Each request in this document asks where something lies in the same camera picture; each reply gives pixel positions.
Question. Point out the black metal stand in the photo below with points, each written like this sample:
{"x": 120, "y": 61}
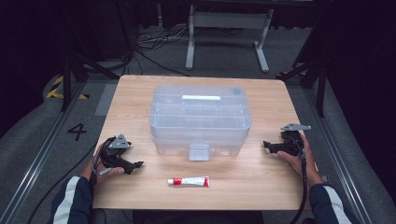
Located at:
{"x": 320, "y": 93}
{"x": 66, "y": 84}

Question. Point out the person's right hand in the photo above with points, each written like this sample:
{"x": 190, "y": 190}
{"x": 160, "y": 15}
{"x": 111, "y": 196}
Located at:
{"x": 306, "y": 171}

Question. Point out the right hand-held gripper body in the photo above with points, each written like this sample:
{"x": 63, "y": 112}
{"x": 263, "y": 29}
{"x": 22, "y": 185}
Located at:
{"x": 292, "y": 143}

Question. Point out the red white ointment tube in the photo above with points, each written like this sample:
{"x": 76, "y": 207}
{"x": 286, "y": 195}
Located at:
{"x": 191, "y": 181}

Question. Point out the grey metal table frame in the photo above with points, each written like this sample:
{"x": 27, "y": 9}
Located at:
{"x": 230, "y": 20}

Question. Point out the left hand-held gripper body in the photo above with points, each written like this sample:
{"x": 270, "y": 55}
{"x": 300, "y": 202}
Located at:
{"x": 115, "y": 152}

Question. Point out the clear plastic storage box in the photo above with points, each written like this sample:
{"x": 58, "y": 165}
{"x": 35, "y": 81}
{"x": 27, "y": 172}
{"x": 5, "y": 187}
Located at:
{"x": 199, "y": 124}

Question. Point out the person's left hand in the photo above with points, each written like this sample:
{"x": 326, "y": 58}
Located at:
{"x": 107, "y": 173}

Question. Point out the aluminium floor rail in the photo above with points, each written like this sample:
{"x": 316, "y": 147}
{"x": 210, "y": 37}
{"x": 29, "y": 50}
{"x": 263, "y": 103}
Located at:
{"x": 336, "y": 149}
{"x": 37, "y": 161}

